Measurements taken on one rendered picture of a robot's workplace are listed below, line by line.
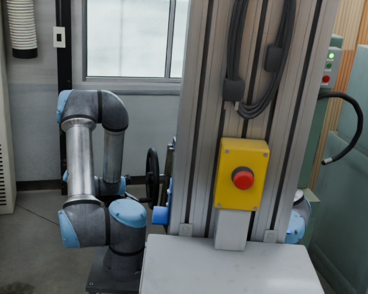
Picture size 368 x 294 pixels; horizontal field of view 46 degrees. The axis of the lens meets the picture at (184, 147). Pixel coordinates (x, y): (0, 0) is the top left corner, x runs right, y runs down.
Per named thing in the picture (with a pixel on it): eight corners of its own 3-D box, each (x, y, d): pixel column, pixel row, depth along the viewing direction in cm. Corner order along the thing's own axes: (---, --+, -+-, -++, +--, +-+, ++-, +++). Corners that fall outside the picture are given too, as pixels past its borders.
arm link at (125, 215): (148, 251, 134) (151, 214, 128) (105, 255, 130) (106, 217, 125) (142, 228, 144) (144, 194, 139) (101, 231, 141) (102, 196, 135)
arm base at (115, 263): (146, 283, 135) (148, 258, 131) (99, 279, 134) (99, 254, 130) (150, 252, 149) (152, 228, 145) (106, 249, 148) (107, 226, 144)
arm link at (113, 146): (131, 84, 154) (122, 182, 184) (100, 83, 151) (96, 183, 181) (135, 102, 145) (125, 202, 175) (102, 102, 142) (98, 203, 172)
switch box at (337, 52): (305, 83, 181) (313, 45, 175) (327, 84, 184) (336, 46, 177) (312, 87, 176) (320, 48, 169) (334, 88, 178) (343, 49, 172)
